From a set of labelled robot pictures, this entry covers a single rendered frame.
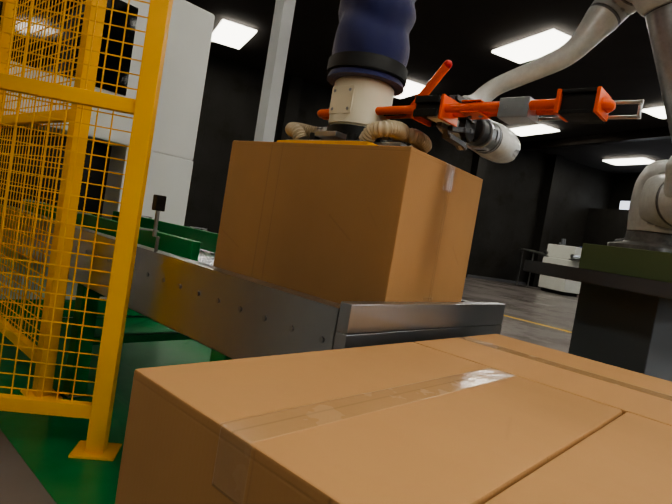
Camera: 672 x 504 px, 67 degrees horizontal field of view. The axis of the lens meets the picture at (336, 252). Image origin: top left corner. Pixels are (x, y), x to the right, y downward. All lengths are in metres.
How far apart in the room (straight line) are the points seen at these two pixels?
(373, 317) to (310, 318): 0.13
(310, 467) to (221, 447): 0.10
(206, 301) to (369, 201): 0.49
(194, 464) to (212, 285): 0.80
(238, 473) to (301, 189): 0.90
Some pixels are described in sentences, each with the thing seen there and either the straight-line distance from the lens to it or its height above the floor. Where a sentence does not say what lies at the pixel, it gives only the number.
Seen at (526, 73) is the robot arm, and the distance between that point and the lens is 1.71.
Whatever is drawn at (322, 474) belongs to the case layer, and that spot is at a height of 0.54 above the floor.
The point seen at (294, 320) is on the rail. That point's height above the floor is 0.54.
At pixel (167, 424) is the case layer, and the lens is 0.61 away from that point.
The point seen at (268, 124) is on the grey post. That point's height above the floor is 1.52.
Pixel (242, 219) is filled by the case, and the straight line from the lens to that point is 1.45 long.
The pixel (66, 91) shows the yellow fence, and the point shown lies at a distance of 1.62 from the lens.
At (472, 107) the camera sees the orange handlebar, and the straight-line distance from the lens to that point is 1.26.
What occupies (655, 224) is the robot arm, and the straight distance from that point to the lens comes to 1.75.
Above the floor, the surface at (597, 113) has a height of 1.05.
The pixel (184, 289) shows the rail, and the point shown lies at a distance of 1.43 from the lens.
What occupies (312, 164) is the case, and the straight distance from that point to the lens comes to 1.30.
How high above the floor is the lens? 0.75
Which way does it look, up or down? 3 degrees down
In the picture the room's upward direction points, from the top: 9 degrees clockwise
